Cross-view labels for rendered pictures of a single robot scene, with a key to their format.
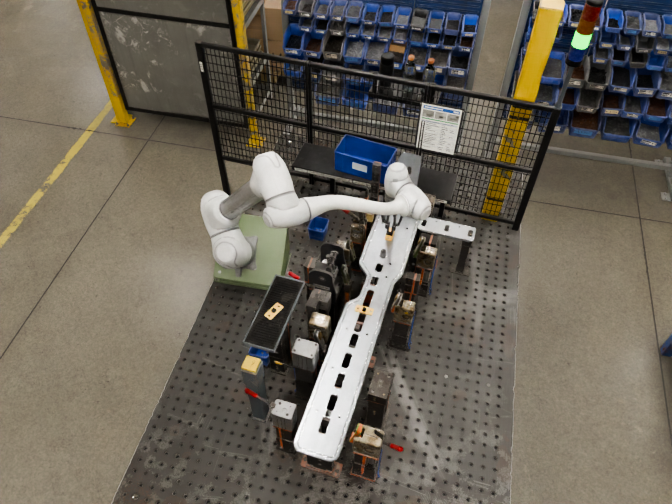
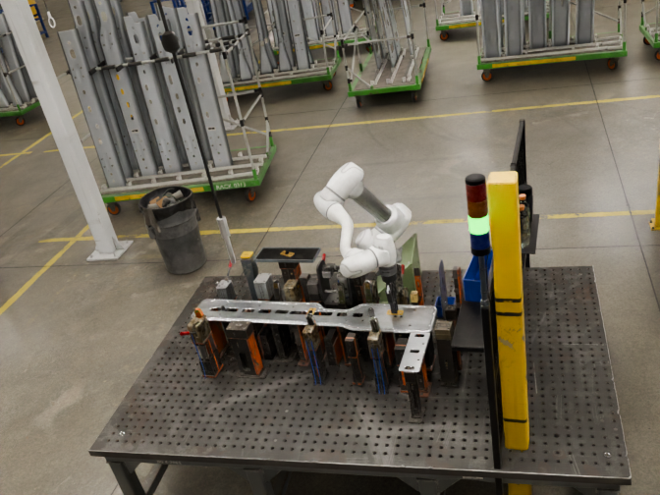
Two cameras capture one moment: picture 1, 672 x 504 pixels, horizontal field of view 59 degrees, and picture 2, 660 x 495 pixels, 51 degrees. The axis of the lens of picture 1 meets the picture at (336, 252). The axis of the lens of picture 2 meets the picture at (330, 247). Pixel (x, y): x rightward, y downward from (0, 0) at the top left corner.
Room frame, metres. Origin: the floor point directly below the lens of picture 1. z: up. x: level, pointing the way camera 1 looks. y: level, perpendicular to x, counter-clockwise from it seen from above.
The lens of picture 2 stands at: (2.03, -3.15, 3.08)
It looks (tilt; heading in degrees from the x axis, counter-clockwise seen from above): 29 degrees down; 96
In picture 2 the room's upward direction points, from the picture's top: 11 degrees counter-clockwise
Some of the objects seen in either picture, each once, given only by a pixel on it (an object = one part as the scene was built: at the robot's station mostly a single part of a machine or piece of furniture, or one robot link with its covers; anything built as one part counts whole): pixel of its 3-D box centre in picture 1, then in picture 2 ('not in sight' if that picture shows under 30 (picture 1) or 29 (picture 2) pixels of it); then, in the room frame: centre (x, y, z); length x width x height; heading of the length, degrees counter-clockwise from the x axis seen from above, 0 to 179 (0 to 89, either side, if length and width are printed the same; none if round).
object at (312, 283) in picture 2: (321, 318); (320, 307); (1.57, 0.07, 0.89); 0.13 x 0.11 x 0.38; 73
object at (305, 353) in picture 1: (306, 371); (270, 306); (1.27, 0.12, 0.90); 0.13 x 0.10 x 0.41; 73
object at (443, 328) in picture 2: (423, 222); (447, 354); (2.21, -0.48, 0.88); 0.08 x 0.08 x 0.36; 73
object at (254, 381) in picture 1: (256, 391); (255, 287); (1.17, 0.33, 0.92); 0.08 x 0.08 x 0.44; 73
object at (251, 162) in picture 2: not in sight; (172, 120); (-0.16, 4.11, 0.88); 1.93 x 1.01 x 1.76; 173
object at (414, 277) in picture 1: (410, 293); (355, 359); (1.75, -0.38, 0.84); 0.11 x 0.08 x 0.29; 73
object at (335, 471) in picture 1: (321, 452); (214, 330); (0.94, 0.05, 0.84); 0.18 x 0.06 x 0.29; 73
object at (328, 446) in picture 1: (364, 314); (306, 314); (1.52, -0.13, 1.00); 1.38 x 0.22 x 0.02; 163
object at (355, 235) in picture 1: (357, 246); (405, 316); (2.03, -0.11, 0.88); 0.07 x 0.06 x 0.35; 73
